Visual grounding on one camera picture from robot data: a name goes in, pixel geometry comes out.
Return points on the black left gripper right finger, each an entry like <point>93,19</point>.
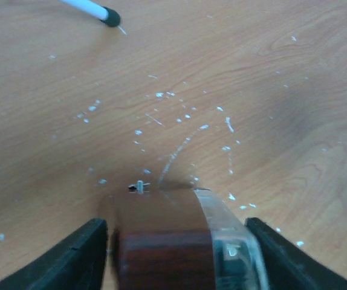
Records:
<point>288,267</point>

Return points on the white tripod music stand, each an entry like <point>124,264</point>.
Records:
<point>104,14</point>

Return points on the brown wooden metronome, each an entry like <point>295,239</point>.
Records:
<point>158,239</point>

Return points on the clear plastic metronome cover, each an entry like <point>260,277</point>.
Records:
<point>237,256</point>

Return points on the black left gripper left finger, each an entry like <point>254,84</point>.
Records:
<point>76,262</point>

